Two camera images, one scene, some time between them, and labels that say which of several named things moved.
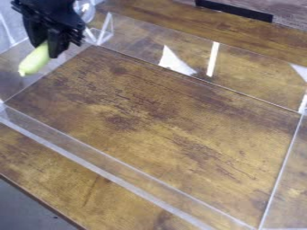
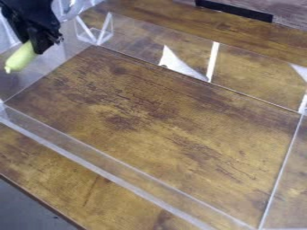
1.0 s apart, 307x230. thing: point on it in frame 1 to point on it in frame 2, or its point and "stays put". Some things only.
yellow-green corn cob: (36, 57) to (21, 56)
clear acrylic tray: (191, 121) stays put
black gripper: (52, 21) to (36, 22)
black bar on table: (235, 10) stays put
